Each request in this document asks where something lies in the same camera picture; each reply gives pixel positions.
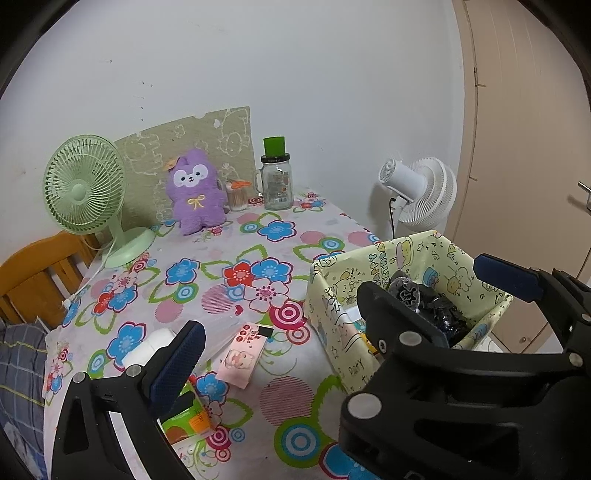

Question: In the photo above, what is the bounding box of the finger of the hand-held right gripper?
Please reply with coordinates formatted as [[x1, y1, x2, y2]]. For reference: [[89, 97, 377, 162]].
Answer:
[[339, 281, 591, 480], [473, 253, 591, 370]]

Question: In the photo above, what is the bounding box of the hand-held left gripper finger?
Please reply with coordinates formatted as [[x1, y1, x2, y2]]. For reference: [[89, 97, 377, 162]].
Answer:
[[51, 320, 206, 480]]

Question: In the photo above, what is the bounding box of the black grey scrunchie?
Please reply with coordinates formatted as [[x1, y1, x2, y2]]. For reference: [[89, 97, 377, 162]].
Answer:
[[387, 271, 422, 311]]

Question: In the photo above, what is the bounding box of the white cotton tissue pack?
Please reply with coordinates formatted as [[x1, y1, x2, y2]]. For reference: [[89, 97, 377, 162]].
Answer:
[[122, 327, 185, 370]]

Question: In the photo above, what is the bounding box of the black shiny cloth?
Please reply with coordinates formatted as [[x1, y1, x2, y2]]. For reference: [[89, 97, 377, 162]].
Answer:
[[416, 285, 471, 349]]

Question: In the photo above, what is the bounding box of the clear plastic bag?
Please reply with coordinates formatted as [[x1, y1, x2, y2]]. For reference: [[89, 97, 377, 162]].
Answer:
[[194, 314, 259, 365]]

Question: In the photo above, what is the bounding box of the green orange packet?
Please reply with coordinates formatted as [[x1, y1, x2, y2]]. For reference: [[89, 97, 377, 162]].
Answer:
[[159, 376, 215, 446]]

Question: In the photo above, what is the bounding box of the pink cartoon packet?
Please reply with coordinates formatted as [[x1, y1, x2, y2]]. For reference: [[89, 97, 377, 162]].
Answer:
[[217, 322, 274, 388]]

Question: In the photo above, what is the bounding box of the yellow cartoon print box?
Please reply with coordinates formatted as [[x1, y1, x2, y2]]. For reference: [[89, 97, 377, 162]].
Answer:
[[305, 229, 514, 398]]

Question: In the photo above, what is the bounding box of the floral tablecloth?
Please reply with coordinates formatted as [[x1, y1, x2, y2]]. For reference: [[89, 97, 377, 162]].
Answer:
[[41, 187, 384, 480]]

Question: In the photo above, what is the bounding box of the white standing fan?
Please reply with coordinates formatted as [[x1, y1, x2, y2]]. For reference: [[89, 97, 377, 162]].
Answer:
[[379, 157, 458, 241]]

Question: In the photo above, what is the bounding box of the beige door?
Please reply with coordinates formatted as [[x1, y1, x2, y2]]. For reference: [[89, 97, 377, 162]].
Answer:
[[450, 0, 591, 354]]

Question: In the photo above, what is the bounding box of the purple plush toy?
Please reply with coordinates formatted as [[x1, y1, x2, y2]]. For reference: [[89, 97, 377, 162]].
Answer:
[[165, 148, 229, 236]]

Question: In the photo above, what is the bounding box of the grey plaid bedding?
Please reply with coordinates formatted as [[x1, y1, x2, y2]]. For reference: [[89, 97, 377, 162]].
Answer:
[[0, 318, 51, 480]]

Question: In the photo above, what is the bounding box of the wooden chair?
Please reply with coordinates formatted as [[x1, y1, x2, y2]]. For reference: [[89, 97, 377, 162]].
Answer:
[[0, 230, 100, 326]]

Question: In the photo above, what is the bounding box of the toothpick jar with orange lid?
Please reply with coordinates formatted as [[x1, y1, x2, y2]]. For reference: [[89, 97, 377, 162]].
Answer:
[[225, 178, 252, 212]]

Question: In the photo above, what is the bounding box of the glass mug jar green lid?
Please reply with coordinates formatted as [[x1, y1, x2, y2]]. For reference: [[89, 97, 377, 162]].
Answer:
[[253, 136, 295, 212]]

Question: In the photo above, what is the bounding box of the green desk fan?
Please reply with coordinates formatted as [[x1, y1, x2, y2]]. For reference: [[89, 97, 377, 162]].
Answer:
[[44, 135, 155, 268]]

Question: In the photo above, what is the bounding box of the green patterned board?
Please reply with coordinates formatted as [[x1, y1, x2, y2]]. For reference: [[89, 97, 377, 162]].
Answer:
[[113, 106, 257, 227]]

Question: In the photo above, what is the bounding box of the white fan cable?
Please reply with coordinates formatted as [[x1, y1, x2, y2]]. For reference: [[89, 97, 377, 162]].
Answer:
[[62, 240, 116, 308]]

